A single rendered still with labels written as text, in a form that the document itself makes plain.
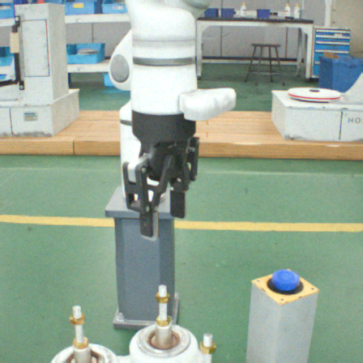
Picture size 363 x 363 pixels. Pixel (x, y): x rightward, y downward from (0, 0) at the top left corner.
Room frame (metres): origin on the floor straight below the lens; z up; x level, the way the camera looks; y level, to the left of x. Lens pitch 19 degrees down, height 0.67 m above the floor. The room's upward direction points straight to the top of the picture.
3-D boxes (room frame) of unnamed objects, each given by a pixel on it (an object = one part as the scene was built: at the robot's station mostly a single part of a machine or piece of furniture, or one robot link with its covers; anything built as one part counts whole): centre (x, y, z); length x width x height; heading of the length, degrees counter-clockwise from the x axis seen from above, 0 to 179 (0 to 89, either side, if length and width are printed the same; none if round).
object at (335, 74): (4.85, -1.70, 0.19); 0.50 x 0.41 x 0.37; 1
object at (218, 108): (0.52, 0.00, 0.61); 0.11 x 0.09 x 0.06; 61
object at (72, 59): (5.35, 1.09, 0.36); 0.50 x 0.38 x 0.21; 178
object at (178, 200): (0.57, 0.00, 0.44); 0.02 x 0.01 x 0.04; 61
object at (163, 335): (0.53, 0.02, 0.26); 0.02 x 0.02 x 0.03
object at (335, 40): (5.90, -1.85, 0.35); 0.59 x 0.47 x 0.69; 176
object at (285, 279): (0.57, -0.15, 0.32); 0.04 x 0.04 x 0.02
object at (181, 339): (0.53, 0.02, 0.25); 0.08 x 0.08 x 0.01
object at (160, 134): (0.53, 0.02, 0.54); 0.08 x 0.08 x 0.09
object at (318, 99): (2.60, -0.76, 0.29); 0.30 x 0.30 x 0.06
